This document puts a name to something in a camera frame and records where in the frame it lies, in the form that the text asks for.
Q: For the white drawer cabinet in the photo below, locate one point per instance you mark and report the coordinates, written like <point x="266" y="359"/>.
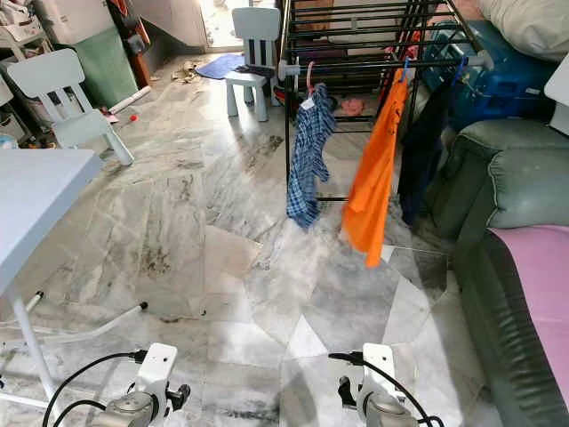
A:
<point x="560" y="93"/>

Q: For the pink cloth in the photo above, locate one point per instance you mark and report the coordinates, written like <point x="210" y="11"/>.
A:
<point x="538" y="285"/>

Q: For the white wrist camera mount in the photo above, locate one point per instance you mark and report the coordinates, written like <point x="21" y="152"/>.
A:
<point x="379" y="365"/>
<point x="158" y="365"/>

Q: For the pale plastic child chair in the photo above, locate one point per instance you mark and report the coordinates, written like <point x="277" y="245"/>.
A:
<point x="58" y="84"/>
<point x="256" y="25"/>

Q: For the dark navy garment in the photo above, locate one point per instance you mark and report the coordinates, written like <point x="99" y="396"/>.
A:
<point x="422" y="151"/>

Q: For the blue plastic storage box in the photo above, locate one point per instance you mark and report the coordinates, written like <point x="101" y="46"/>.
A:
<point x="507" y="89"/>

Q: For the brown crumpled scraps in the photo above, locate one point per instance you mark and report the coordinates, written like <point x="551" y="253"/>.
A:
<point x="187" y="71"/>

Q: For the white storage shelf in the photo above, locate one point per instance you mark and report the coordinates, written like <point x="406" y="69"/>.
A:
<point x="13" y="36"/>

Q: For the white storage box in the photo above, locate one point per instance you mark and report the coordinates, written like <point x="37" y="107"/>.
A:
<point x="71" y="22"/>

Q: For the blue floor mat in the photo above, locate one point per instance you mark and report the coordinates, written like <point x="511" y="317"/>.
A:
<point x="220" y="66"/>

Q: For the orange shirt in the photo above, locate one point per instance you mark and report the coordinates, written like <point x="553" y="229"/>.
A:
<point x="375" y="178"/>

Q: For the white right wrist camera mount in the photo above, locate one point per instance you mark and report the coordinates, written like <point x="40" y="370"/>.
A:
<point x="379" y="365"/>

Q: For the beige pillow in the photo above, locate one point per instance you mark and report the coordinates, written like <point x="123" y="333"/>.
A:
<point x="524" y="22"/>

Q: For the brown wooden post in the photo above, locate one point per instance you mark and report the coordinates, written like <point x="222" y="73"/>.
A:
<point x="138" y="67"/>

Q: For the black metal drying rack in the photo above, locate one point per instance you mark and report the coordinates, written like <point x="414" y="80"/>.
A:
<point x="286" y="107"/>

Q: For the green leather sofa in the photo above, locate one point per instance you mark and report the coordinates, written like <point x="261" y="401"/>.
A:
<point x="516" y="178"/>

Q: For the blue plaid shirt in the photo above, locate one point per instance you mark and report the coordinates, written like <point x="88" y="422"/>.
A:
<point x="309" y="151"/>

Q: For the green bin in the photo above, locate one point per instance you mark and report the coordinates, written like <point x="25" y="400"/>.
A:
<point x="107" y="67"/>

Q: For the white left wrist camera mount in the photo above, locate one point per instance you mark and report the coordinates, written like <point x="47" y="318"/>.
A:
<point x="158" y="365"/>

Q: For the white folding table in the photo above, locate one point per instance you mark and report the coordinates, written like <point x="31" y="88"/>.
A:
<point x="44" y="205"/>

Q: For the white tube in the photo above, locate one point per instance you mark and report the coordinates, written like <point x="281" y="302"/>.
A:
<point x="129" y="100"/>

